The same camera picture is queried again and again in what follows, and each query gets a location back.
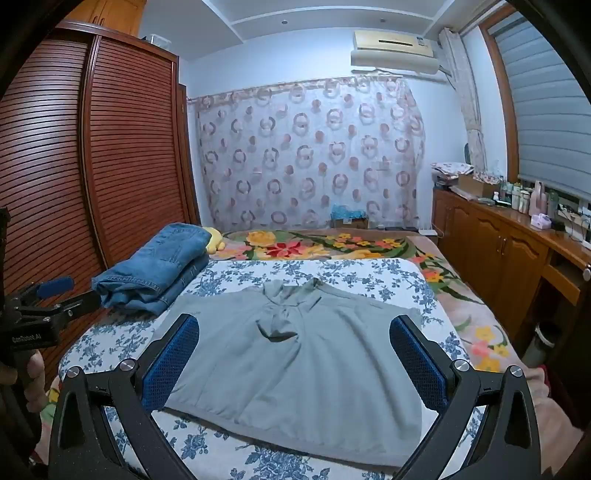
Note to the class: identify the folded blue jeans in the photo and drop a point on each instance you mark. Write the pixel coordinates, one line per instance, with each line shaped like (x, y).
(157, 263)

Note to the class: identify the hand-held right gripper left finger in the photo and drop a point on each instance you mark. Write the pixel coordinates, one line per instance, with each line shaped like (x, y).
(171, 364)

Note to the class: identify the floral cloth pile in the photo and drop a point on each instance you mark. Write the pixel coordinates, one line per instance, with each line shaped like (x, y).
(450, 168)

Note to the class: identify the sheer curtain with circles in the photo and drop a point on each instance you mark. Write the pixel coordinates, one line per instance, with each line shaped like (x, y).
(309, 152)

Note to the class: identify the clear plastic storage box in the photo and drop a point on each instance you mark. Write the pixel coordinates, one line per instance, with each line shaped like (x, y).
(156, 40)

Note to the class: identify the wooden sideboard cabinet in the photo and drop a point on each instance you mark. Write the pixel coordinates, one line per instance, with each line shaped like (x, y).
(485, 240)

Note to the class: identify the wooden louvred wardrobe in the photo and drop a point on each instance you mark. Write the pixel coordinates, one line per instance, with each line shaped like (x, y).
(92, 161)

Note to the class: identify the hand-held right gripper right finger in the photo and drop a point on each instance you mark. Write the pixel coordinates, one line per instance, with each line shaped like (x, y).
(418, 364)

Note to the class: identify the beige tied curtain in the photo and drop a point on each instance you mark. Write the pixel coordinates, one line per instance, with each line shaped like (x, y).
(468, 97)

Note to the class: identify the grey window blind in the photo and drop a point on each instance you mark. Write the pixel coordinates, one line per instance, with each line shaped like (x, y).
(545, 92)

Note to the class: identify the white air conditioner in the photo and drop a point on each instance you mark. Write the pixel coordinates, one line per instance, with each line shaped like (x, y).
(392, 50)

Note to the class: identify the open cardboard box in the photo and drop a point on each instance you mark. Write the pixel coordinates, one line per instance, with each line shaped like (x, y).
(475, 184)

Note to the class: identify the colourful floral blanket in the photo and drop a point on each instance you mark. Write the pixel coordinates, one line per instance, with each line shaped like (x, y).
(323, 242)

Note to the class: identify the person's left forearm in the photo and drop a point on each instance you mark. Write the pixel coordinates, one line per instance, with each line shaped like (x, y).
(18, 424)

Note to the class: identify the white power strip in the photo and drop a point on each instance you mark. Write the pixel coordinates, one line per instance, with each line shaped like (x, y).
(427, 231)

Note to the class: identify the blue floral bed sheet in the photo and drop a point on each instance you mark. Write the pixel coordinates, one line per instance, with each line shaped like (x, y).
(369, 281)

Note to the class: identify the cardboard box with blue cloth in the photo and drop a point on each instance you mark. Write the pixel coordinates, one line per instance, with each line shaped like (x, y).
(348, 217)

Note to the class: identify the yellow plush toy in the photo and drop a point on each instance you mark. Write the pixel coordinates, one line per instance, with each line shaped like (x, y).
(214, 240)

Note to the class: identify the person's left hand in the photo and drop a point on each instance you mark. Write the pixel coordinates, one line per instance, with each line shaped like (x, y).
(36, 378)

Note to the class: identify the grey pants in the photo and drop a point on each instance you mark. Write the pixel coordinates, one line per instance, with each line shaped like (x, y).
(295, 350)

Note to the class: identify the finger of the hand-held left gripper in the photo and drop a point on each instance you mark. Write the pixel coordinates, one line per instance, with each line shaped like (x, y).
(78, 304)
(55, 286)

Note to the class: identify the grey waste bin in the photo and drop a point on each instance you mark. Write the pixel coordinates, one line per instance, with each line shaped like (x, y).
(545, 341)

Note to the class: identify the row of toiletry bottles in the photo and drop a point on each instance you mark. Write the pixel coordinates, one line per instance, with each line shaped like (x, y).
(521, 198)

